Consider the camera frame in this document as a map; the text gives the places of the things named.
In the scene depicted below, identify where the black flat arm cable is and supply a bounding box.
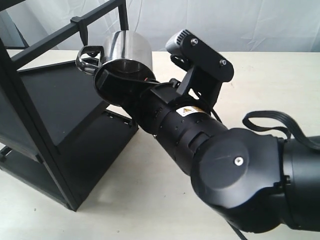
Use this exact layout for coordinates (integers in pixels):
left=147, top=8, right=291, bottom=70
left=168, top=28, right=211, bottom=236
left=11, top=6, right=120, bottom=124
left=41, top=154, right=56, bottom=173
left=242, top=109, right=320, bottom=152

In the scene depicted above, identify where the black shelf rack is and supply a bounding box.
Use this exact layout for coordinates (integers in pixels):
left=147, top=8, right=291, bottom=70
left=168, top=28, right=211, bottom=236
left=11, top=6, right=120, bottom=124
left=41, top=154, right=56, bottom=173
left=0, top=0, right=138, bottom=211

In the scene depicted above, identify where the shiny steel mug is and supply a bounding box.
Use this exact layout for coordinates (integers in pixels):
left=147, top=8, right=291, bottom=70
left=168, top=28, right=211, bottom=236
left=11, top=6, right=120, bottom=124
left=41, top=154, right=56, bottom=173
left=75, top=30, right=156, bottom=87

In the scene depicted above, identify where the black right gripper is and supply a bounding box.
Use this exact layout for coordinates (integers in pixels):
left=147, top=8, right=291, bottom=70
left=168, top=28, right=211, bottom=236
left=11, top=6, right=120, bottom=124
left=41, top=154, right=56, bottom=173
left=94, top=69, right=180, bottom=125

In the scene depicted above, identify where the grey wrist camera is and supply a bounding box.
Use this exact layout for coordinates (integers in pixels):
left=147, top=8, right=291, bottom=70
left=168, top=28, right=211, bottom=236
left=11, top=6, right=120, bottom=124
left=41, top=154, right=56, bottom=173
left=165, top=29, right=235, bottom=109

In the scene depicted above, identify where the white backdrop curtain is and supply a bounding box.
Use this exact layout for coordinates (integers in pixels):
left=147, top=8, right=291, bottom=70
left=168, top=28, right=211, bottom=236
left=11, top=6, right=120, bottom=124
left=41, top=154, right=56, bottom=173
left=0, top=0, right=320, bottom=52

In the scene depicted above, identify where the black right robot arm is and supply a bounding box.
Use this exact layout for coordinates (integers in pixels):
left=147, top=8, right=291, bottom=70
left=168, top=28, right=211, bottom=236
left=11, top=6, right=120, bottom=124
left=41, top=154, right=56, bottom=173
left=94, top=67, right=320, bottom=233

